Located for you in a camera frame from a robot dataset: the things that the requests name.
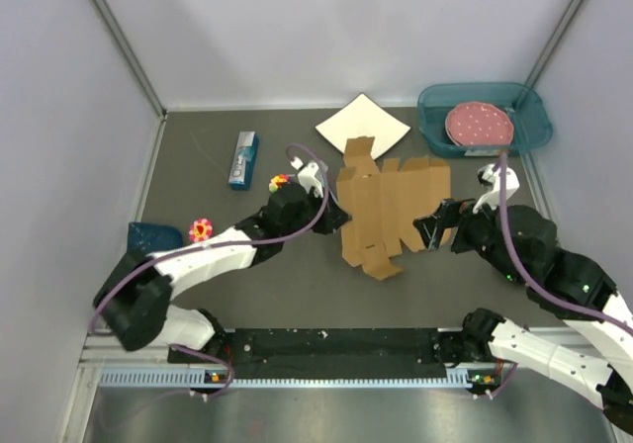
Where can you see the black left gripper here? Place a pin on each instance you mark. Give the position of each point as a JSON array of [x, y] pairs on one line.
[[332, 217]]

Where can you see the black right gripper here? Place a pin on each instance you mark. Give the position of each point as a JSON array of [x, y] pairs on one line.
[[451, 212]]

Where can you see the brown cardboard box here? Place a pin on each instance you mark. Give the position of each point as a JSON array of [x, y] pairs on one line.
[[383, 201]]

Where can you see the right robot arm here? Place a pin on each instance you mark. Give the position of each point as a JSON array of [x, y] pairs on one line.
[[524, 247]]

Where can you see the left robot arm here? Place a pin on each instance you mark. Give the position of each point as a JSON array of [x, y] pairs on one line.
[[136, 299]]

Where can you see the blue toothpaste box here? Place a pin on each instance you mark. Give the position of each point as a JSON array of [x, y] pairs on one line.
[[242, 166]]

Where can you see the rainbow plush flower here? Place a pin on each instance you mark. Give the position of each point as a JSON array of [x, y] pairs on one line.
[[277, 182]]

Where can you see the white square plate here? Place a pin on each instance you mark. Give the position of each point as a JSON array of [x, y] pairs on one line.
[[363, 117]]

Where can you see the pink dotted plate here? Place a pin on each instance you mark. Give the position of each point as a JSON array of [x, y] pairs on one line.
[[479, 124]]

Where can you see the pink plush flower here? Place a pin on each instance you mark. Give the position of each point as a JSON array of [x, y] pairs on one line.
[[200, 230]]

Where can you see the teal plastic bin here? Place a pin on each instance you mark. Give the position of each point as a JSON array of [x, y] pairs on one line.
[[532, 127]]

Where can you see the dark blue dish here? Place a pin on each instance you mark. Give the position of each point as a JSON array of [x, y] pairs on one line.
[[151, 237]]

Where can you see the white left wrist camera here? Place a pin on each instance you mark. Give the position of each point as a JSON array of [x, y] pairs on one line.
[[311, 175]]

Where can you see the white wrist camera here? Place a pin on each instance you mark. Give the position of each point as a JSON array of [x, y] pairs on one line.
[[311, 175], [490, 177]]

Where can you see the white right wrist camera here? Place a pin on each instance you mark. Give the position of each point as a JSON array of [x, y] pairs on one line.
[[490, 177]]

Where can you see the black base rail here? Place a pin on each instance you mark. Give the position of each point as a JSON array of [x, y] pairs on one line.
[[346, 353]]

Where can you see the white cable duct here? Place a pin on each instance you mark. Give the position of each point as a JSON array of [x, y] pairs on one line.
[[199, 378]]

